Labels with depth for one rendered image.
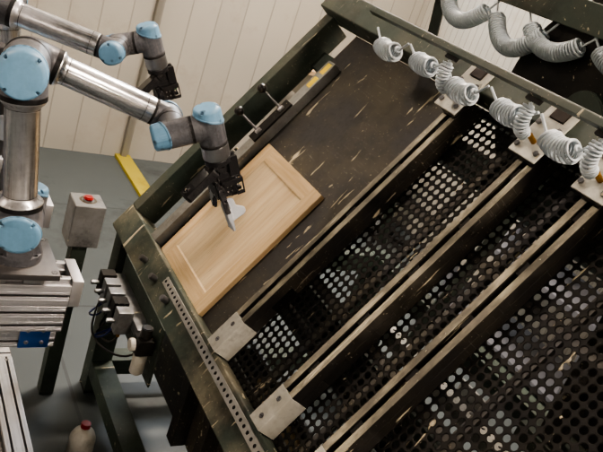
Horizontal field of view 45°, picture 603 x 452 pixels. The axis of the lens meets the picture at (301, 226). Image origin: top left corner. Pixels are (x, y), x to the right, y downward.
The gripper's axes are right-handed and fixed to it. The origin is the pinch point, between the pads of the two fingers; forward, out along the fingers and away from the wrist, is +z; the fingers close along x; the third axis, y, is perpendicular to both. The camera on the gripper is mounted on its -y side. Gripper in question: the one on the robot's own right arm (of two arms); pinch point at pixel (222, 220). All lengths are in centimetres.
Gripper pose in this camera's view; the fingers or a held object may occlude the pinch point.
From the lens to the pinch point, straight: 211.0
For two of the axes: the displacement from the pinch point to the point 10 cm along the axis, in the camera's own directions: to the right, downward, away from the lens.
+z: 1.1, 8.1, 5.8
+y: 8.9, -3.4, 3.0
